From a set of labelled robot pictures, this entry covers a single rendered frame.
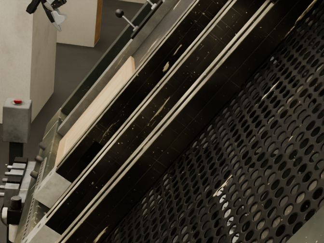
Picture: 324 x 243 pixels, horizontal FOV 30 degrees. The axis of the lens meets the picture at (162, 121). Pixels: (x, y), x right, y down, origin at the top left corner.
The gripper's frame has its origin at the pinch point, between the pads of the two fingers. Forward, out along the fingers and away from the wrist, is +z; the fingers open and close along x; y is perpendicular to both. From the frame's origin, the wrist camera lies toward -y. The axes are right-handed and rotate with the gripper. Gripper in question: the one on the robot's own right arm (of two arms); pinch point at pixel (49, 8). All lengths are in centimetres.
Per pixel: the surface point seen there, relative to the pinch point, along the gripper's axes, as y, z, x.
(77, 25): -20, 200, 485
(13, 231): -59, 60, -19
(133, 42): 19.2, 38.2, 19.7
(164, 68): 22, 22, -42
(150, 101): 13, 12, -73
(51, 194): -33, 42, -39
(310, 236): 22, -13, -161
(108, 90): 0.1, 42.6, 3.8
